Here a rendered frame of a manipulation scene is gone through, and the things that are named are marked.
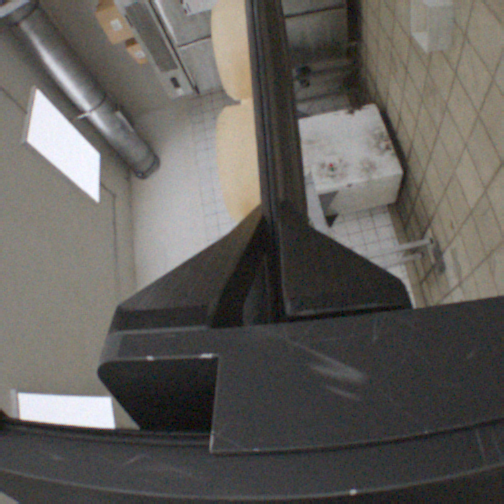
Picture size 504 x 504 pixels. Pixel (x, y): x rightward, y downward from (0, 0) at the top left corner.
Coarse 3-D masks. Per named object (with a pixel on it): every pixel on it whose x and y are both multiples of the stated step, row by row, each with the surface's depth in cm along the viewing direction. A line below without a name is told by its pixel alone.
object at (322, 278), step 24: (288, 216) 11; (288, 240) 9; (312, 240) 9; (288, 264) 8; (312, 264) 7; (336, 264) 7; (360, 264) 7; (288, 288) 7; (312, 288) 6; (336, 288) 6; (360, 288) 6; (384, 288) 6; (288, 312) 6; (312, 312) 6; (336, 312) 6; (360, 312) 6
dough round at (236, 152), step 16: (224, 112) 15; (240, 112) 15; (224, 128) 15; (240, 128) 15; (224, 144) 15; (240, 144) 14; (224, 160) 15; (240, 160) 15; (256, 160) 14; (224, 176) 15; (240, 176) 15; (256, 176) 15; (224, 192) 15; (240, 192) 15; (256, 192) 15; (240, 208) 15
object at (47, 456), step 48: (0, 432) 6; (48, 432) 6; (96, 432) 6; (144, 432) 6; (192, 432) 5; (480, 432) 4; (0, 480) 5; (48, 480) 4; (96, 480) 4; (144, 480) 4; (192, 480) 4; (240, 480) 4; (288, 480) 4; (336, 480) 4; (384, 480) 4; (432, 480) 4; (480, 480) 4
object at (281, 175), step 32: (256, 0) 13; (256, 32) 13; (256, 64) 12; (288, 64) 39; (256, 96) 12; (288, 96) 28; (256, 128) 12; (288, 128) 23; (288, 160) 19; (288, 192) 17
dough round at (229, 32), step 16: (224, 0) 16; (240, 0) 15; (224, 16) 15; (240, 16) 15; (224, 32) 15; (240, 32) 15; (224, 48) 15; (240, 48) 15; (224, 64) 16; (240, 64) 16; (224, 80) 17; (240, 80) 16; (240, 96) 18
